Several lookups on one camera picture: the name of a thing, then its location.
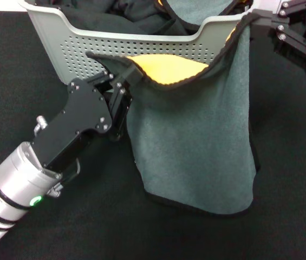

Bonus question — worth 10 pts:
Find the dark crumpled towel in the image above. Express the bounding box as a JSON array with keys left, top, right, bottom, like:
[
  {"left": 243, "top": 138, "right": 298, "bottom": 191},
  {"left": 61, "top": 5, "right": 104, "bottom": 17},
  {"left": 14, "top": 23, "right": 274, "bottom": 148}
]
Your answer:
[{"left": 35, "top": 0, "right": 197, "bottom": 36}]

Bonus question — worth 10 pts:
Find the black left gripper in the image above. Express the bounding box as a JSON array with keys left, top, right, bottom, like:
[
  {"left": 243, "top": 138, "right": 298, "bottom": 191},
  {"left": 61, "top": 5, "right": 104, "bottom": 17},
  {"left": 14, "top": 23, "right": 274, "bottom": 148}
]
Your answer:
[{"left": 30, "top": 63, "right": 146, "bottom": 187}]

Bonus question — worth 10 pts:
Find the black tablecloth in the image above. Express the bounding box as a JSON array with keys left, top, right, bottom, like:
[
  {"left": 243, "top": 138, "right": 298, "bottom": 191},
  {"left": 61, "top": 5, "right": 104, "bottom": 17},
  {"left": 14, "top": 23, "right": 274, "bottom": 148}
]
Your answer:
[{"left": 0, "top": 10, "right": 306, "bottom": 260}]

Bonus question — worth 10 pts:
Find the grey perforated storage box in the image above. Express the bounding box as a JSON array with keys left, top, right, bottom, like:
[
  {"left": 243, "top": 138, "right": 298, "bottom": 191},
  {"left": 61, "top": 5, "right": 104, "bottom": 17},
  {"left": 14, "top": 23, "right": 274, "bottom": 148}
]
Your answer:
[{"left": 17, "top": 0, "right": 259, "bottom": 86}]

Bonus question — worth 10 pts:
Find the grey yellow towel black trim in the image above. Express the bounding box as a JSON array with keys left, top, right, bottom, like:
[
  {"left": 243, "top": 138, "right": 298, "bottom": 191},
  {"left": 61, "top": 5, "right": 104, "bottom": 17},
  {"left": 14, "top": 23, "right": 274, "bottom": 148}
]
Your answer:
[{"left": 86, "top": 15, "right": 262, "bottom": 218}]

